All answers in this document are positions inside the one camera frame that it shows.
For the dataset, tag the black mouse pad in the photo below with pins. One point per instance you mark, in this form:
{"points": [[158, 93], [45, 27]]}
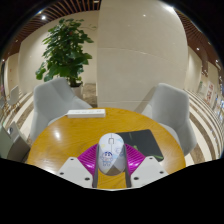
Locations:
{"points": [[145, 141]]}

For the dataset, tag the white chair with wooden legs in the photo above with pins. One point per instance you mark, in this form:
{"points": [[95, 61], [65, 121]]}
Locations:
{"points": [[14, 95]]}

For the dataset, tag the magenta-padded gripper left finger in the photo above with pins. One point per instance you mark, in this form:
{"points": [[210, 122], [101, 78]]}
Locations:
{"points": [[87, 163]]}

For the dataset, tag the grey shell chair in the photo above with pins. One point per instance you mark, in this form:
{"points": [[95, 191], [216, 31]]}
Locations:
{"points": [[173, 110], [50, 100]]}

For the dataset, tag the green potted plant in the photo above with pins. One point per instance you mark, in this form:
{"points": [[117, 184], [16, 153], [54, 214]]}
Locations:
{"points": [[63, 50]]}

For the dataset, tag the white printed computer mouse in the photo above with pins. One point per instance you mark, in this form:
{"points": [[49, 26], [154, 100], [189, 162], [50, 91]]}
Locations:
{"points": [[111, 153]]}

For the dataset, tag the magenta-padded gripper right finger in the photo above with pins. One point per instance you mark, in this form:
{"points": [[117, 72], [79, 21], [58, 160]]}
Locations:
{"points": [[135, 161]]}

